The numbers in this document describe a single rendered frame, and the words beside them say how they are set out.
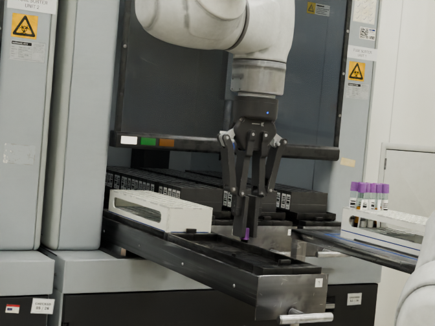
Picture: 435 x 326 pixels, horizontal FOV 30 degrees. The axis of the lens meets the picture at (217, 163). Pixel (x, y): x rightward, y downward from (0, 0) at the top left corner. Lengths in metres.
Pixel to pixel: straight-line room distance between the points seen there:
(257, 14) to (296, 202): 0.79
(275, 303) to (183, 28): 0.44
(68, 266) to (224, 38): 0.63
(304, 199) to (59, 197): 0.62
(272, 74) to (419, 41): 2.49
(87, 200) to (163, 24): 0.63
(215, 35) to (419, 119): 2.62
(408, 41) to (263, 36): 2.46
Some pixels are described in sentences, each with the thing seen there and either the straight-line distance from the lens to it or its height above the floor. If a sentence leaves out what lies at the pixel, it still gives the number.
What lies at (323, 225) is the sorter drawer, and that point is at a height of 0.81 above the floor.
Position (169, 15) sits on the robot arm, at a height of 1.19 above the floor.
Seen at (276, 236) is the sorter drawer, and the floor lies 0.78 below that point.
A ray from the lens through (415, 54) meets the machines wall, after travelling 3.78.
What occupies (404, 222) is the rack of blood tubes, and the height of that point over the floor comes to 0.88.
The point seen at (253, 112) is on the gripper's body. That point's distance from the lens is 1.33.
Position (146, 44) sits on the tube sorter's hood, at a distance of 1.78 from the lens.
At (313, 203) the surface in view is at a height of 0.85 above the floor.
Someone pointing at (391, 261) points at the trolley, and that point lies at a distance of 1.50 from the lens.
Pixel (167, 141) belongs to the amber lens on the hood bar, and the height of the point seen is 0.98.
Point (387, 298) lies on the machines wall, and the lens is 3.81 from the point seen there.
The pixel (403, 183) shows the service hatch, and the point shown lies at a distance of 3.76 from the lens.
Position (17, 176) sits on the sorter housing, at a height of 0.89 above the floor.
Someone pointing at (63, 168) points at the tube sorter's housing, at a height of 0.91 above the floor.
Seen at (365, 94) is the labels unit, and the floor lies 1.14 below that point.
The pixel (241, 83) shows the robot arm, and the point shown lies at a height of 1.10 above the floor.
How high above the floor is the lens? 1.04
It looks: 3 degrees down
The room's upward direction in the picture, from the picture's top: 5 degrees clockwise
